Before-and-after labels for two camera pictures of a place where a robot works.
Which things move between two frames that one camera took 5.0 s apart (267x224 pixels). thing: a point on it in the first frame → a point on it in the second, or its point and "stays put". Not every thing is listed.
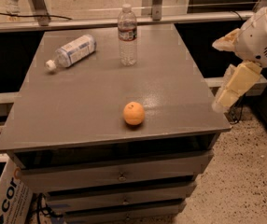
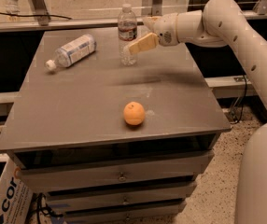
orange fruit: x=133 y=113 stays put
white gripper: x=259 y=41 → x=166 y=29
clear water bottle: x=127 y=35 stays put
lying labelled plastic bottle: x=72 y=53 stays put
